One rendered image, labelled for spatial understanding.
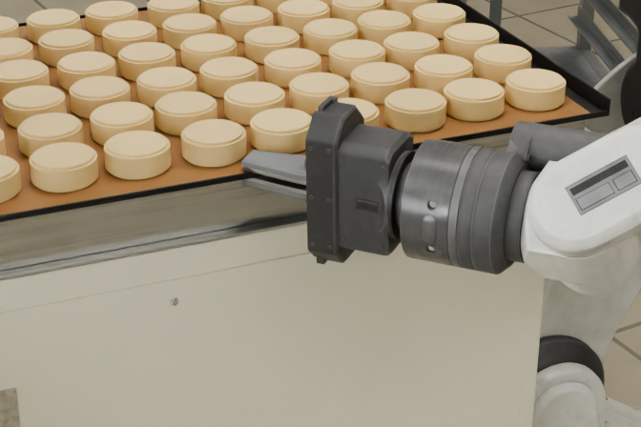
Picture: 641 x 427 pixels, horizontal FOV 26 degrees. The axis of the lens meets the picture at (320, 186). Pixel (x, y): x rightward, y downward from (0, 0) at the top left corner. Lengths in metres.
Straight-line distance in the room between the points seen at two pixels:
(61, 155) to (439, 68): 0.34
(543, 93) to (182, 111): 0.29
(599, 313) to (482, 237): 0.53
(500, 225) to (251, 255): 0.25
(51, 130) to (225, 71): 0.17
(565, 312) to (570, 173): 0.53
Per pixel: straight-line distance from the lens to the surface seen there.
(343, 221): 1.01
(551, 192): 0.93
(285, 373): 1.18
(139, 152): 1.04
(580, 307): 1.45
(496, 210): 0.95
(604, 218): 0.92
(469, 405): 1.29
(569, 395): 1.44
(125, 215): 1.07
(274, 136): 1.07
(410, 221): 0.97
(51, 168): 1.03
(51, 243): 1.07
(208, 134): 1.06
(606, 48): 3.27
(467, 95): 1.13
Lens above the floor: 1.36
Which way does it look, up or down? 26 degrees down
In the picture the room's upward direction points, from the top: straight up
